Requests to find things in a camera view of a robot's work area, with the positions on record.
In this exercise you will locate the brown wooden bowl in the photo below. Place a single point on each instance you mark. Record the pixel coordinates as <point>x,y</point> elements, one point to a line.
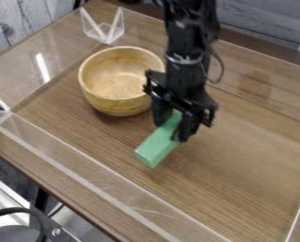
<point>112,79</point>

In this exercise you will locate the black metal base plate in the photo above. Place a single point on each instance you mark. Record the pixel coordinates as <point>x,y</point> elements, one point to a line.
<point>54,232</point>

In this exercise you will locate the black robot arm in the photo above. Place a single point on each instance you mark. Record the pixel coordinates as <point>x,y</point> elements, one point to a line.
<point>192,28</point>

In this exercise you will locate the green rectangular block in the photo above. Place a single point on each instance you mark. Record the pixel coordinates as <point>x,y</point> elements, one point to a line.
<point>160,144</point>

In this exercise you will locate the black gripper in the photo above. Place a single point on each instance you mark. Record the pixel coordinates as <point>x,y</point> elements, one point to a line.
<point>179,90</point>

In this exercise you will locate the clear acrylic corner bracket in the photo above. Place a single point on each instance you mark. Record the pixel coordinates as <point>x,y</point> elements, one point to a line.
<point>105,33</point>

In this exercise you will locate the black table leg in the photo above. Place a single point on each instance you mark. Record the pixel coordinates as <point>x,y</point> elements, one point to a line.
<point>42,200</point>

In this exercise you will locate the clear acrylic enclosure wall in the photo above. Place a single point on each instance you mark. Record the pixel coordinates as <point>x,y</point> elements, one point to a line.
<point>227,187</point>

